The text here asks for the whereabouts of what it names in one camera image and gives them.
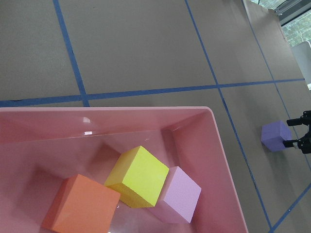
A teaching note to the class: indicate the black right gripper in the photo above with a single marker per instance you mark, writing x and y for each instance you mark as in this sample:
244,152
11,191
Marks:
304,143

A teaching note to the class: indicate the purple foam block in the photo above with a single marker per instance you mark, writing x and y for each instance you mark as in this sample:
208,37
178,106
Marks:
273,135

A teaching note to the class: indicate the pink foam block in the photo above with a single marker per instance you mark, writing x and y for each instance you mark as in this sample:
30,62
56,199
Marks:
178,198

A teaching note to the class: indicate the yellow foam block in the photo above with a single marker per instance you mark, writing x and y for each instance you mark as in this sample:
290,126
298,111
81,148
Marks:
139,177

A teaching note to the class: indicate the orange foam block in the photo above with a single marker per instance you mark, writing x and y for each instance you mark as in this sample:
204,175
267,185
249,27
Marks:
81,205

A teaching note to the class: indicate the pink plastic bin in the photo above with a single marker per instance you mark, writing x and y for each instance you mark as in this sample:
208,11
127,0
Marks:
41,147

